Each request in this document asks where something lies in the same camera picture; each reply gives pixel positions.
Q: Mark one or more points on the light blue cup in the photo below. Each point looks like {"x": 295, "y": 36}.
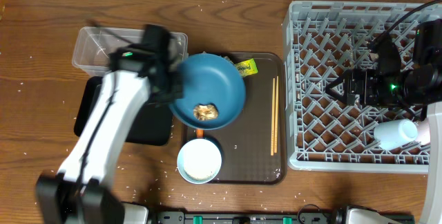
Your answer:
{"x": 394, "y": 134}

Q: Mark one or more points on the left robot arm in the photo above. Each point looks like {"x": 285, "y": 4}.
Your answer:
{"x": 80, "y": 192}

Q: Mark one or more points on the pink small cup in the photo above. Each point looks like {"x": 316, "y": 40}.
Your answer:
{"x": 423, "y": 128}

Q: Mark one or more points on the yellow green snack wrapper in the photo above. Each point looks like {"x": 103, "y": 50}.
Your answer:
{"x": 247, "y": 67}

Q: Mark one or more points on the orange carrot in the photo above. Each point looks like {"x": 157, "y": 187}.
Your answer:
{"x": 199, "y": 133}

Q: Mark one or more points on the brown food scrap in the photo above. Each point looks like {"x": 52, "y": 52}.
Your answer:
{"x": 205, "y": 112}

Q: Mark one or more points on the light blue rice bowl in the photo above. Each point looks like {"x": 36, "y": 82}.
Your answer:
{"x": 199, "y": 161}

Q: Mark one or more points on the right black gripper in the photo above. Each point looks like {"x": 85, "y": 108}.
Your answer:
{"x": 350, "y": 88}

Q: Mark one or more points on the grey dishwasher rack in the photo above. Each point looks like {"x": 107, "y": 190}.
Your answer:
{"x": 322, "y": 39}

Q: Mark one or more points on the brown serving tray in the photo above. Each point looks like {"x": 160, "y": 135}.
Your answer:
{"x": 245, "y": 144}

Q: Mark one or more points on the left wooden chopstick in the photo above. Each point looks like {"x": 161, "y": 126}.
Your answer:
{"x": 273, "y": 115}

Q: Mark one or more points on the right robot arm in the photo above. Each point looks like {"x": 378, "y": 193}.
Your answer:
{"x": 388, "y": 87}

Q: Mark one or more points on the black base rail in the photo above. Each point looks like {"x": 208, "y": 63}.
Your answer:
{"x": 241, "y": 218}

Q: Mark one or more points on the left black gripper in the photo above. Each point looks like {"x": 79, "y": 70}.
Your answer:
{"x": 169, "y": 88}

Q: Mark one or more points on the blue plate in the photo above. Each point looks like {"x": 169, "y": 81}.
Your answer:
{"x": 209, "y": 79}

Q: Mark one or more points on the black tray bin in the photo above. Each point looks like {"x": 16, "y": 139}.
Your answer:
{"x": 151, "y": 126}

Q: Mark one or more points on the clear plastic bin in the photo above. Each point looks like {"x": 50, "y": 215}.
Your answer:
{"x": 93, "y": 46}

